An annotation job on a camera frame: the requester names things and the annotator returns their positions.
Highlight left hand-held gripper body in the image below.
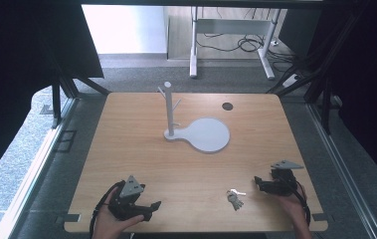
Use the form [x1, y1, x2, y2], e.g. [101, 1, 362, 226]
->
[108, 174, 154, 222]

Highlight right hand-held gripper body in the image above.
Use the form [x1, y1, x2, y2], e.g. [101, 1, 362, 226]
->
[263, 159, 299, 197]

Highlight silver key bunch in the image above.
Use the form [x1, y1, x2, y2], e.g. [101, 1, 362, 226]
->
[226, 188, 248, 212]

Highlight grey key stand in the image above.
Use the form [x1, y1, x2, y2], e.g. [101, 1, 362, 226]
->
[156, 81, 232, 155]

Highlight person's right hand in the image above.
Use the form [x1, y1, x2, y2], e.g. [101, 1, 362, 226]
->
[272, 184, 310, 231]

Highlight person's left hand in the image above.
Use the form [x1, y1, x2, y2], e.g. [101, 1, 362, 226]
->
[92, 187, 145, 239]

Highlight black curtain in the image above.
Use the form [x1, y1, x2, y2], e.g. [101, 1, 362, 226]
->
[0, 0, 104, 192]
[303, 0, 377, 193]

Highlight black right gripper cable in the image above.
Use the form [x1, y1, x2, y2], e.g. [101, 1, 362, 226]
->
[288, 178, 311, 227]

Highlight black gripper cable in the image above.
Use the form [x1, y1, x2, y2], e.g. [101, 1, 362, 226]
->
[288, 178, 311, 227]
[89, 179, 126, 239]

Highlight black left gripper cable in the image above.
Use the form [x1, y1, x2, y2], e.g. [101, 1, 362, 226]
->
[89, 179, 126, 239]

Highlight black metal stand frame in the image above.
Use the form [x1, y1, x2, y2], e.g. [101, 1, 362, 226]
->
[50, 71, 111, 129]
[266, 13, 363, 135]

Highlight black floor cables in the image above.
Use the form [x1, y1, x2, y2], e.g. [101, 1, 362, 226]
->
[195, 7, 301, 73]

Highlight white desk frame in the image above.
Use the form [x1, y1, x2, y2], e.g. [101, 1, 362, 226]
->
[189, 6, 282, 81]

